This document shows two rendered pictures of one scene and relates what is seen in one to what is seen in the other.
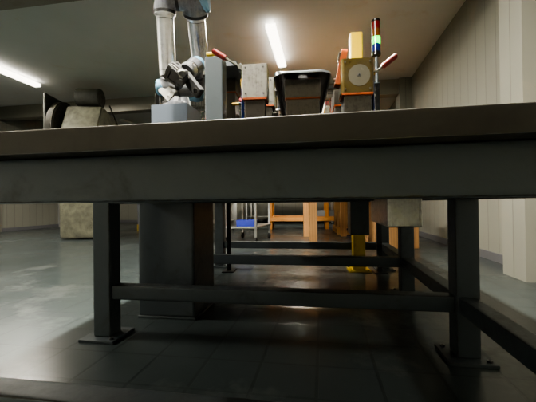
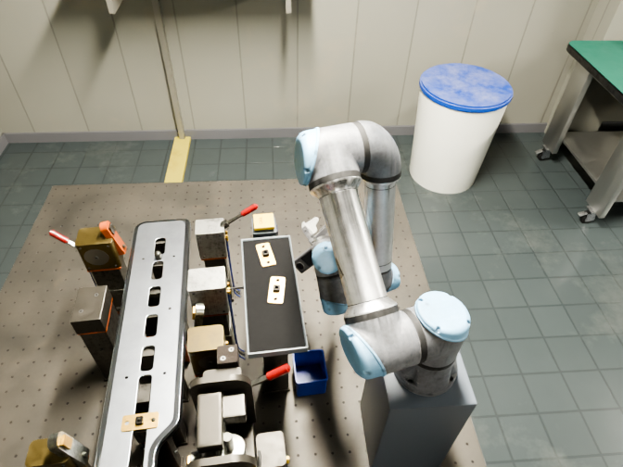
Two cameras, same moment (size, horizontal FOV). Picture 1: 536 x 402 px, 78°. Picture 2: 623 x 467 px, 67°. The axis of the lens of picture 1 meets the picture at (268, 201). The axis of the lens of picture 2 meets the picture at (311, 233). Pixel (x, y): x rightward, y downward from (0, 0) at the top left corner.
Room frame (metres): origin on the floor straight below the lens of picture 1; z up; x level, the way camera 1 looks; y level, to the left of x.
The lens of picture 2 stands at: (2.30, 0.07, 2.11)
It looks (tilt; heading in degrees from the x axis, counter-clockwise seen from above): 45 degrees down; 165
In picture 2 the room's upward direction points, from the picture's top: 2 degrees clockwise
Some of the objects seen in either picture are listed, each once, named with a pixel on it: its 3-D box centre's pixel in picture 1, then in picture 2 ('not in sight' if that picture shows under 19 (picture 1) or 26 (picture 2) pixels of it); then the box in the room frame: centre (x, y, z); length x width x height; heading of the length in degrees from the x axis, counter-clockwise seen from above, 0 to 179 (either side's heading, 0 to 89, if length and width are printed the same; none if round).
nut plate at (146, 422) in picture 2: not in sight; (139, 421); (1.75, -0.18, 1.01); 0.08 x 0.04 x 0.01; 84
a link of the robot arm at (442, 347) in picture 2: not in sight; (435, 327); (1.81, 0.49, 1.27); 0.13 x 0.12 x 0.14; 95
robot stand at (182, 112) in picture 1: (177, 145); (409, 404); (1.81, 0.49, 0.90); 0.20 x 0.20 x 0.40; 81
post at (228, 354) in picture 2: not in sight; (235, 392); (1.67, 0.04, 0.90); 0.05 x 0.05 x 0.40; 85
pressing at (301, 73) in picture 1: (302, 122); (138, 414); (1.73, -0.19, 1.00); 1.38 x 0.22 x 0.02; 175
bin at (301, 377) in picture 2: not in sight; (309, 372); (1.58, 0.28, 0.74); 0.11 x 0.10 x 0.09; 175
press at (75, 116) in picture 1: (92, 164); not in sight; (6.16, 3.29, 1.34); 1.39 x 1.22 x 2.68; 172
